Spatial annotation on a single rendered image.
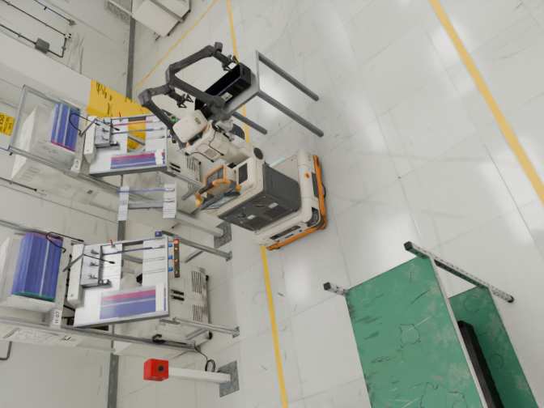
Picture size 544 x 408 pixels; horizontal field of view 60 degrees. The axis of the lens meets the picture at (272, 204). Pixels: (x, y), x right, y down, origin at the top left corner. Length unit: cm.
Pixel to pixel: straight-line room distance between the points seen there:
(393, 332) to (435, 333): 19
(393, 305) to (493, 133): 157
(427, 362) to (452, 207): 143
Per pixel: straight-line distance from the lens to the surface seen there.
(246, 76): 377
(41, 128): 491
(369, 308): 215
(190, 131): 339
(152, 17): 772
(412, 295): 206
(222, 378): 409
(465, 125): 340
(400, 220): 335
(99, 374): 563
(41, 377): 536
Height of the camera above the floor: 272
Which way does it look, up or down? 40 degrees down
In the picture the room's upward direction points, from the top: 65 degrees counter-clockwise
